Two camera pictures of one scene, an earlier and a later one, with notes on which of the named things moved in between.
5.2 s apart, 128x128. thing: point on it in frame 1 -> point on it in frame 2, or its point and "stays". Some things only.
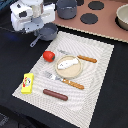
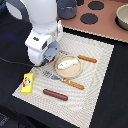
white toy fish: x=67 y=63 stays
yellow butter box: x=27 y=83 stays
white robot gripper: x=30 y=15 -> x=43 y=48
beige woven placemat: x=68 y=78 stays
